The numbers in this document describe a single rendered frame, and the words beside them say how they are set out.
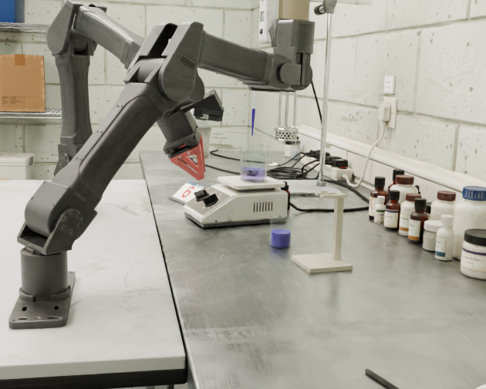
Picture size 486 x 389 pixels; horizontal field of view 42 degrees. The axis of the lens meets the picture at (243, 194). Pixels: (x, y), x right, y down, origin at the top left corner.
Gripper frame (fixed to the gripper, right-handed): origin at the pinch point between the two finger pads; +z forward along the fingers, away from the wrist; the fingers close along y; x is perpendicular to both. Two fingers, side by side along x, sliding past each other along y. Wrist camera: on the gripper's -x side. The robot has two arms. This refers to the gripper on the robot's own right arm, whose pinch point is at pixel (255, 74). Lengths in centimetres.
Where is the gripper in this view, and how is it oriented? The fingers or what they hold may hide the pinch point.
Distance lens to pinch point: 138.4
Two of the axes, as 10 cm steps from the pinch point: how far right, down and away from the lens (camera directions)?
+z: -4.0, -1.7, 9.0
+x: -0.5, 9.8, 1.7
